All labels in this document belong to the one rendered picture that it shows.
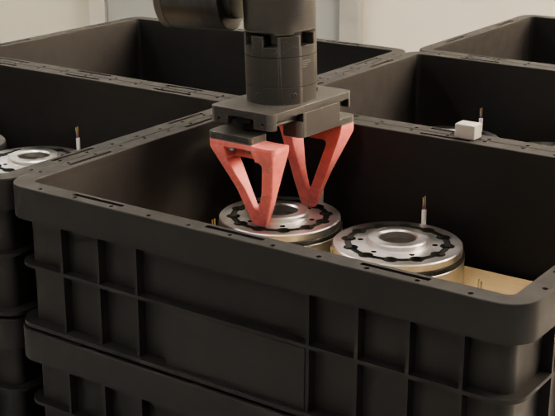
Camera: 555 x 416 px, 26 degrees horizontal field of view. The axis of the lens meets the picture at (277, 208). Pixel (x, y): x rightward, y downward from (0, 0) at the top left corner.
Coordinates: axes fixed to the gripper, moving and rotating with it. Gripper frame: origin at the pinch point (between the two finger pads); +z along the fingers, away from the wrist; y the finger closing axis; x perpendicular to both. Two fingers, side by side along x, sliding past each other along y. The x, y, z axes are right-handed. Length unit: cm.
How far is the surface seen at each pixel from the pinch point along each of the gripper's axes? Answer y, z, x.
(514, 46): -61, -2, -13
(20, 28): -222, 47, -321
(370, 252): 2.6, 1.1, 10.5
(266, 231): 4.0, 0.8, 1.3
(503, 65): -36.7, -5.2, -0.9
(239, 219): 3.1, 0.8, -2.4
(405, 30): -264, 41, -168
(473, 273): -5.8, 4.5, 14.5
